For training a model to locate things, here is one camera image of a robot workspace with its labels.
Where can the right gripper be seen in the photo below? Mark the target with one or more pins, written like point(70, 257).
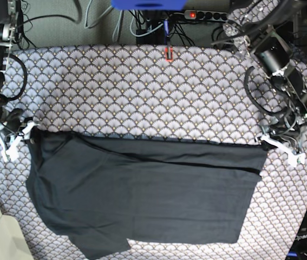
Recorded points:
point(12, 118)

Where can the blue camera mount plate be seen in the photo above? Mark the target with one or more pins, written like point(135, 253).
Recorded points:
point(148, 4)

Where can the red table clamp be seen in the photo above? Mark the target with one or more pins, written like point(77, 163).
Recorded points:
point(169, 54)

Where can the black power strip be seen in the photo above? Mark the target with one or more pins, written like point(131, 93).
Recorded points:
point(205, 15)

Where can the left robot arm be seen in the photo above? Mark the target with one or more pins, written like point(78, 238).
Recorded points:
point(273, 54)

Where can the dark grey T-shirt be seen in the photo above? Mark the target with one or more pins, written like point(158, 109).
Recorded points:
point(102, 192)

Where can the fan-patterned tablecloth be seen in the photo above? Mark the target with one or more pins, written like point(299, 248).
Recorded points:
point(132, 91)

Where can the white camera bracket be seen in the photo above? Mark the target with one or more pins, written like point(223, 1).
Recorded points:
point(294, 155)
point(10, 139)

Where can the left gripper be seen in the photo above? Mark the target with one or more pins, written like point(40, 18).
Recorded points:
point(289, 127)

